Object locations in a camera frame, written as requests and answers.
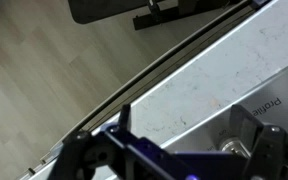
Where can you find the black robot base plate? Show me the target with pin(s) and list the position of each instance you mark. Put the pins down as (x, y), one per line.
(100, 10)

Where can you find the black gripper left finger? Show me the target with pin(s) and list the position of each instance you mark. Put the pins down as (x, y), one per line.
(84, 153)

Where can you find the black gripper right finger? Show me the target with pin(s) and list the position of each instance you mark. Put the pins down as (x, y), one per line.
(270, 150)

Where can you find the stainless gas cooktop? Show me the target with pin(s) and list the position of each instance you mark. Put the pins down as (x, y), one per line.
(284, 96)

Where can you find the black stand foot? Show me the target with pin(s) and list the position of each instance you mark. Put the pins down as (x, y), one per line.
(157, 20)

